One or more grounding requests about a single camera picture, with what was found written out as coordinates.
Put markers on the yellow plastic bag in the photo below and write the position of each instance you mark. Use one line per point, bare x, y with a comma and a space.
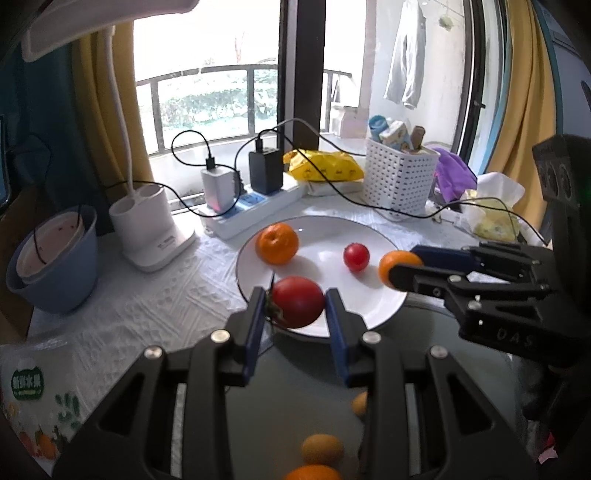
323, 166

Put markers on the white charger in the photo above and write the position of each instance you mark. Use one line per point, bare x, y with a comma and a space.
217, 187

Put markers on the dark sliding door frame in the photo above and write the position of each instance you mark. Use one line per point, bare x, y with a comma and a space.
300, 69

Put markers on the metal balcony railing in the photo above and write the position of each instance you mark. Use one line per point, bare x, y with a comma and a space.
250, 106

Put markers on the yellow tissue pack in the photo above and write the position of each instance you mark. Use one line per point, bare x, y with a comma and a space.
494, 221

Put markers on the brown cardboard item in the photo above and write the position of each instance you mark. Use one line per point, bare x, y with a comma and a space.
418, 137

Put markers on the hanging pale shirt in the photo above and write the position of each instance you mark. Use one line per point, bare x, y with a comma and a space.
406, 60

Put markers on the black charger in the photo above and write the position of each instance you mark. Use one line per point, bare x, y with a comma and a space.
265, 170

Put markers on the round grey glass mat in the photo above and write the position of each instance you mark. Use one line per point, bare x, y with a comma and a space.
300, 392

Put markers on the white textured tablecloth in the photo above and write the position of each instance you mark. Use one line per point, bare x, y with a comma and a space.
184, 286

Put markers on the large red tomato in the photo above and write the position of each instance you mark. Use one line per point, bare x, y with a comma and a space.
300, 300

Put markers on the teal curtain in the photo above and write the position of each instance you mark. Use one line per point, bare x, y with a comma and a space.
46, 101

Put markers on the white round plate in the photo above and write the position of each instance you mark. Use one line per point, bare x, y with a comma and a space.
318, 240

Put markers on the pink bowl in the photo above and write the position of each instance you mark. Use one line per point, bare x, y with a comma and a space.
51, 240

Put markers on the blue plastic basin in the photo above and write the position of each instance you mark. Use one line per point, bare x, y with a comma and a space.
69, 286

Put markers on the pale printed packet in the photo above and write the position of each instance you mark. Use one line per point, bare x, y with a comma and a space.
395, 136

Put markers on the small red tomato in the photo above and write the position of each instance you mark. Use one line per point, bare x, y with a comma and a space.
356, 257

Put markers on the yellow round fruit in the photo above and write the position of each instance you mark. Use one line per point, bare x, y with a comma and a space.
322, 448
360, 404

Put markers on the orange with stem dimple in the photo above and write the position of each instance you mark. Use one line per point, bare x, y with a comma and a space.
277, 243

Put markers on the light blue roll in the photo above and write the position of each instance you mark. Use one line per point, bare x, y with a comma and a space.
376, 124

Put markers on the small hanging green item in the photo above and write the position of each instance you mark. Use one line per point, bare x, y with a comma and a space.
446, 21

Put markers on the fruit printed plastic bag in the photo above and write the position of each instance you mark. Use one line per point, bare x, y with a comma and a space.
41, 383

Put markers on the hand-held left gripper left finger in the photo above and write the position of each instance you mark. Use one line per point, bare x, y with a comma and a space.
254, 332

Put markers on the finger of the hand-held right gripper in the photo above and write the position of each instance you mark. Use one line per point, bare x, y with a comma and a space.
438, 258
415, 278

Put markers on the white power strip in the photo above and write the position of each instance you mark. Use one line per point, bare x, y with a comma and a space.
231, 226

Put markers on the white perforated basket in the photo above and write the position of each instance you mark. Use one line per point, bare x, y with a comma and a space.
397, 180

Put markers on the purple cloth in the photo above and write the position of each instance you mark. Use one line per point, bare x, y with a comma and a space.
455, 173

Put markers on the white desk lamp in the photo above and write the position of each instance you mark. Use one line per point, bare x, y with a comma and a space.
143, 221

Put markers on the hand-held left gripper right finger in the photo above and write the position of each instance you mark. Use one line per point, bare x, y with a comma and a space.
337, 337

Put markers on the yellow curtain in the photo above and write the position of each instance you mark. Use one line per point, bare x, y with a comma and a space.
521, 92
99, 115

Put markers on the white carton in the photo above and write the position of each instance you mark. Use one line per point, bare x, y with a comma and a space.
348, 122

